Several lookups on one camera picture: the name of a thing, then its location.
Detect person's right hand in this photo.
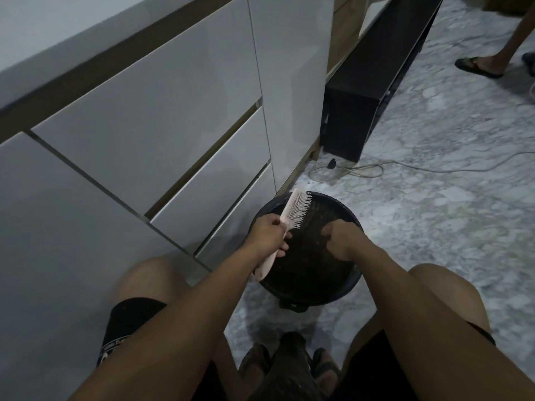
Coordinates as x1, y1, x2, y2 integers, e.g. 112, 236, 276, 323
320, 220, 373, 265

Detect person's left hand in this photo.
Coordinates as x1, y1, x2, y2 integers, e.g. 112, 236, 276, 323
245, 212, 293, 260

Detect pink hairbrush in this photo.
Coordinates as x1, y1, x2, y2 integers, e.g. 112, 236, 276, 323
254, 187, 313, 283

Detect black mesh waste basket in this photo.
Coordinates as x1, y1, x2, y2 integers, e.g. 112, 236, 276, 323
247, 190, 365, 312

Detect person's right forearm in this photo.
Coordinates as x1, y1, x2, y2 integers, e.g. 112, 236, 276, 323
355, 246, 535, 401

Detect person's left forearm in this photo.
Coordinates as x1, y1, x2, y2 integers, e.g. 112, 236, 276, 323
69, 246, 268, 401

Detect person's right leg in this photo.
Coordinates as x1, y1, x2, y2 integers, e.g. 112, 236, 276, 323
341, 262, 493, 364

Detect person's leg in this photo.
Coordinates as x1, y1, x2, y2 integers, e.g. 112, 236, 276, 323
341, 262, 493, 364
115, 256, 251, 401

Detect person's black sandal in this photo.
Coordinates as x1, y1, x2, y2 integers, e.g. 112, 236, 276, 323
311, 348, 342, 392
238, 344, 271, 385

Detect person's left leg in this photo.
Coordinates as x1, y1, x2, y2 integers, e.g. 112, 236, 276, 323
115, 256, 251, 401

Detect person's black shorts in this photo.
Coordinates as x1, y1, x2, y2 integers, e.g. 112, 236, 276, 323
96, 298, 497, 401

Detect white drawer cabinet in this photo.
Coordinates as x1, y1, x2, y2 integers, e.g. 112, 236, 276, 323
0, 0, 335, 401

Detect black speaker box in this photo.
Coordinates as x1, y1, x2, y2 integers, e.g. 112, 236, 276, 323
319, 0, 445, 163

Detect white floor cable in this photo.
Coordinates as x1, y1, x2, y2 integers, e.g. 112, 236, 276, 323
309, 150, 535, 183

